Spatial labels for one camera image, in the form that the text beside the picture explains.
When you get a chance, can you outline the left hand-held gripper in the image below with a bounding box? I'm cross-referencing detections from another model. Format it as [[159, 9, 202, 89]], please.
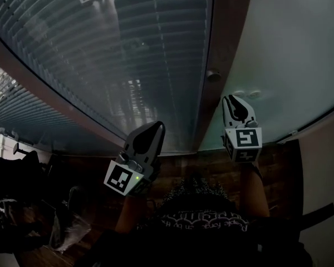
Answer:
[[103, 121, 166, 197]]

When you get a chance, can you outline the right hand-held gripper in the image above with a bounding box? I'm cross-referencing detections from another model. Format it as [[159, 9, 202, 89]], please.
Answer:
[[220, 95, 263, 164]]

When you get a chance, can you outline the brown framed glass door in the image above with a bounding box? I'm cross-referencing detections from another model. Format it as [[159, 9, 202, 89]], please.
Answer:
[[0, 0, 254, 157]]

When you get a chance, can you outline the person's left forearm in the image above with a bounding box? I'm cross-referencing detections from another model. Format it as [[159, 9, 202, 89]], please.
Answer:
[[115, 194, 156, 235]]

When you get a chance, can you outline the person's right forearm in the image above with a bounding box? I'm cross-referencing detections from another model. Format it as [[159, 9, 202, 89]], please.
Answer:
[[240, 161, 271, 220]]

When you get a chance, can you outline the round metal door knob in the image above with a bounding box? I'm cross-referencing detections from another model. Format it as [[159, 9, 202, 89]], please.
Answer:
[[206, 68, 222, 83]]

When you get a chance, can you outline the person's black printed shirt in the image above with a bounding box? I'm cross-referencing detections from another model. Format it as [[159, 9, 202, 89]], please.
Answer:
[[82, 175, 314, 267]]

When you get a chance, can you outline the translucent plastic bag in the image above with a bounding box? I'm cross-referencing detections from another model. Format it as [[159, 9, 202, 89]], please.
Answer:
[[48, 186, 93, 254]]

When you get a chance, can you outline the glass window panel with blinds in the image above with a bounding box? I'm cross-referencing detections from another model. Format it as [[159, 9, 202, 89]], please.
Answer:
[[0, 56, 126, 153]]

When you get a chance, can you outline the black chair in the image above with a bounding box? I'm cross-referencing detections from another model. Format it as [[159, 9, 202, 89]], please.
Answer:
[[0, 149, 55, 202]]

